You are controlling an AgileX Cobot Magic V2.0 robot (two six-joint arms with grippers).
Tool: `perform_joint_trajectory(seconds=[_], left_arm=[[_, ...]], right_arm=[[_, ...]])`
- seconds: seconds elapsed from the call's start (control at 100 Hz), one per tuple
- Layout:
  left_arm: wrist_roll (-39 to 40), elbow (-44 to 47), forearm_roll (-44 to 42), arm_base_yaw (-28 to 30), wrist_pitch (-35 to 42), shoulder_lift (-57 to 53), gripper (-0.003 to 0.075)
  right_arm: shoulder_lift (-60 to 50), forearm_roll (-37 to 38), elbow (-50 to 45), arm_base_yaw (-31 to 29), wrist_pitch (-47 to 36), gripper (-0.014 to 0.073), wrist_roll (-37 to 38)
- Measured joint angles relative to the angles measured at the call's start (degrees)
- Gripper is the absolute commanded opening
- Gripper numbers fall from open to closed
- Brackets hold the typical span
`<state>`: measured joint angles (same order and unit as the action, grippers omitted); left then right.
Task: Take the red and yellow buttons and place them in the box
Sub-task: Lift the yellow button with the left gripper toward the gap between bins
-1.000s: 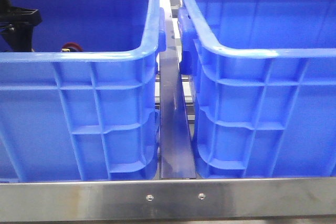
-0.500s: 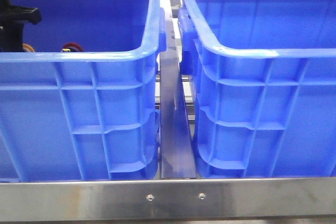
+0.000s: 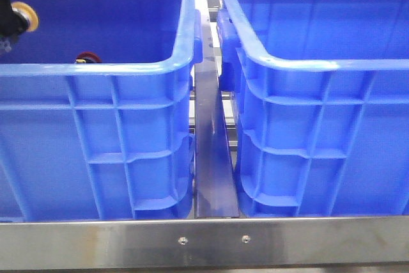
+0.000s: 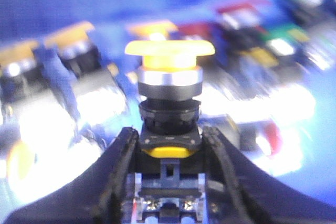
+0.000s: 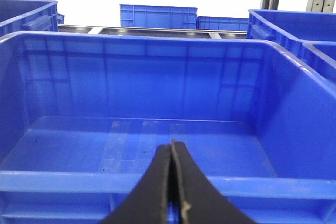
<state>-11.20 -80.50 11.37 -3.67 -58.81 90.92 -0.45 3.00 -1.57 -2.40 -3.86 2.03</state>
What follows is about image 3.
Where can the rail screw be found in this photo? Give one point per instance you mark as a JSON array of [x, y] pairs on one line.
[[246, 239], [183, 241]]

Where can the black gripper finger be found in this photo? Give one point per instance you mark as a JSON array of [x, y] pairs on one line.
[[11, 22]]

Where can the right rail screw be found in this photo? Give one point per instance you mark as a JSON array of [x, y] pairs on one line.
[[246, 239]]

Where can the right blue plastic crate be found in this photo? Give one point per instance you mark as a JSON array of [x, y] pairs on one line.
[[320, 98]]

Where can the stainless steel front rail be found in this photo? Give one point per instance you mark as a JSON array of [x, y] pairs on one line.
[[213, 243]]

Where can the left blue plastic crate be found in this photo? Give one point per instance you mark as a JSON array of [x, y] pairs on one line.
[[99, 141]]

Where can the blue plastic crate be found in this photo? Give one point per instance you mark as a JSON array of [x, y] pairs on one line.
[[320, 98], [99, 141]]

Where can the dark blue divider rail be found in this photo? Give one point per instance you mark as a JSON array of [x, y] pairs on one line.
[[216, 195]]

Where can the yellow mushroom push button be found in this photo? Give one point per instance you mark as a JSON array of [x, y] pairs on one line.
[[27, 18]]

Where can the left rail screw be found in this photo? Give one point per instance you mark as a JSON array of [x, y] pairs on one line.
[[183, 241]]

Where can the red mushroom push button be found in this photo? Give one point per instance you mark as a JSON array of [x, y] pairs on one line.
[[88, 57]]

